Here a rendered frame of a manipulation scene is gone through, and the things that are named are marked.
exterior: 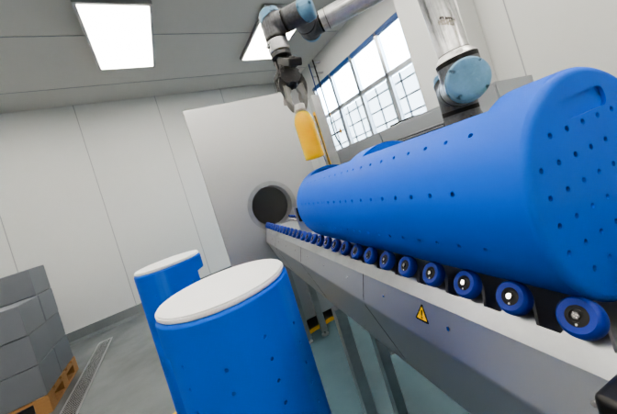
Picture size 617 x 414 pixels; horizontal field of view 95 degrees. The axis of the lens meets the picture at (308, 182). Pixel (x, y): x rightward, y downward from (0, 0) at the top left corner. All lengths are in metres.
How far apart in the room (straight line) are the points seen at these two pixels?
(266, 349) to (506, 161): 0.49
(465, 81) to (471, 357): 0.67
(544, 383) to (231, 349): 0.45
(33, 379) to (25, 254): 2.36
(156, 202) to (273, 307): 4.84
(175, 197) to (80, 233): 1.38
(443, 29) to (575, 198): 0.67
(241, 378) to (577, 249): 0.52
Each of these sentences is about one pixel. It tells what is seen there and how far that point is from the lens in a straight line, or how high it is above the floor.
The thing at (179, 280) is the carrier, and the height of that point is 0.96.
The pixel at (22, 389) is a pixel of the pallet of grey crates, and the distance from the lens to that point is 3.67.
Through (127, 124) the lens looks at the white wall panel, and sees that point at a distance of 5.63.
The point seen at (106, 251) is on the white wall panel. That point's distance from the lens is 5.41.
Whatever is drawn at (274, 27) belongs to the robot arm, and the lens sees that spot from 1.09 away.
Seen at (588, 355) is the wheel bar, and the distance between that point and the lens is 0.47.
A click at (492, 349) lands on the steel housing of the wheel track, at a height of 0.88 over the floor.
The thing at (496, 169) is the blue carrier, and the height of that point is 1.15.
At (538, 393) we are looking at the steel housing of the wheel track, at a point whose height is 0.86.
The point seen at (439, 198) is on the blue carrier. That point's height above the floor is 1.12.
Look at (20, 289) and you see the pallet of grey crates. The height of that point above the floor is 1.03.
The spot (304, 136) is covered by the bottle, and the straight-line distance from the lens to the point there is 0.96.
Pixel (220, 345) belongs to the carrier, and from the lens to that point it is 0.58.
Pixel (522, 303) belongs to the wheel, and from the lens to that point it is 0.48.
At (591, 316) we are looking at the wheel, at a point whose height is 0.97.
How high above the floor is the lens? 1.20
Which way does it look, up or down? level
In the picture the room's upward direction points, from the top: 17 degrees counter-clockwise
